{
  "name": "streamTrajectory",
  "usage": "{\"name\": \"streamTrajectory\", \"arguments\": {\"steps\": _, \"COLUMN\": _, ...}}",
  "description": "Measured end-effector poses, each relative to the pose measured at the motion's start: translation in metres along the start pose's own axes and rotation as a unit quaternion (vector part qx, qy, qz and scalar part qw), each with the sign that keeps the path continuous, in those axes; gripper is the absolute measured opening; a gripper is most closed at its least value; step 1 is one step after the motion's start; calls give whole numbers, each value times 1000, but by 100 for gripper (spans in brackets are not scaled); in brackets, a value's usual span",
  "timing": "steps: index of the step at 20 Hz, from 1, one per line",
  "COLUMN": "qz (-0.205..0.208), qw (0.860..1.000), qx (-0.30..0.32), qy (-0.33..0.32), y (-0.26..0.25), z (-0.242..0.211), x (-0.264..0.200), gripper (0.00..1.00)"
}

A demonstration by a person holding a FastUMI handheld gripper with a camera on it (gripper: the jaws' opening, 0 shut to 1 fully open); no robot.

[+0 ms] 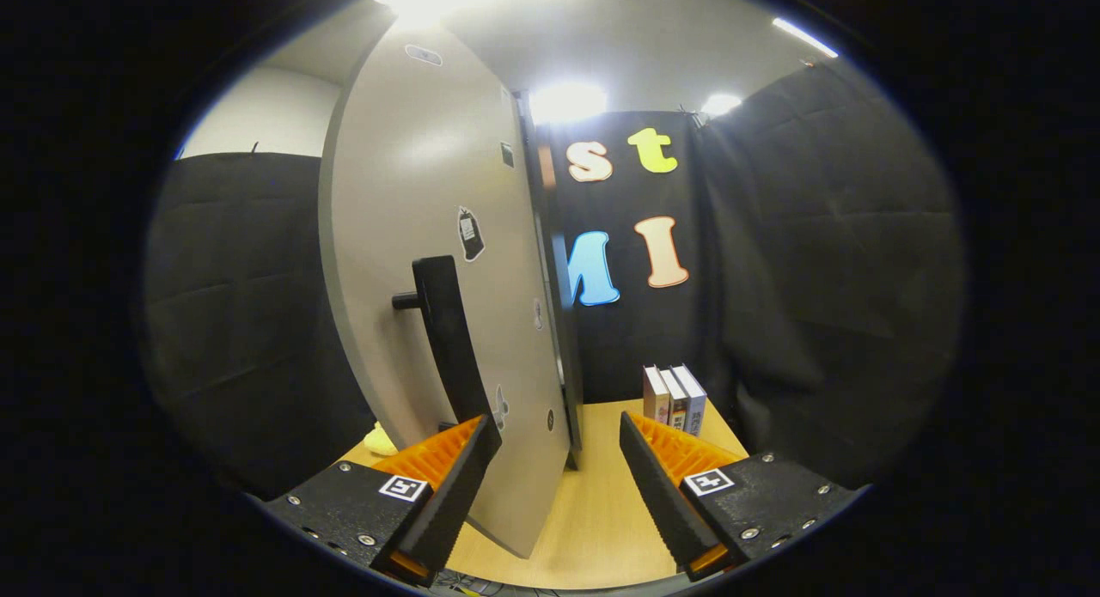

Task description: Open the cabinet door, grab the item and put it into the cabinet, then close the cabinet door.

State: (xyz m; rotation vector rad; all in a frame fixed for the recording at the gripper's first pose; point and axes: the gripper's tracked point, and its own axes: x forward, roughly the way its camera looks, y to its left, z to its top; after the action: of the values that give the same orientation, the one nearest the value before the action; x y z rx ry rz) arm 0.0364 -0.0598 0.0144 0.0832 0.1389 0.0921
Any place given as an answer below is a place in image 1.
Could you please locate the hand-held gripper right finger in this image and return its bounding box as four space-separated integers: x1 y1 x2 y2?
619 411 865 581

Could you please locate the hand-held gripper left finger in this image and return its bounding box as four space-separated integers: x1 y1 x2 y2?
258 414 502 588

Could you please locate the black door handle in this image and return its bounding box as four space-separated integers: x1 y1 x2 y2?
392 255 495 430

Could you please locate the beige cabinet door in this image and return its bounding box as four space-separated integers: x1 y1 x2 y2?
318 17 572 559

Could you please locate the brown book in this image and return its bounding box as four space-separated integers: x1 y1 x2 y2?
660 368 690 432

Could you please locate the grey blue book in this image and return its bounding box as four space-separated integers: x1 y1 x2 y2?
672 364 707 437

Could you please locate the dark grey cabinet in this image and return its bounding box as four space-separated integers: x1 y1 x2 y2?
514 90 585 471

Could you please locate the black backdrop cloth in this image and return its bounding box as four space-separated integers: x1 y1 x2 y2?
142 60 968 495

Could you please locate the long ceiling light strip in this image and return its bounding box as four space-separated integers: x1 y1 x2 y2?
771 17 839 59

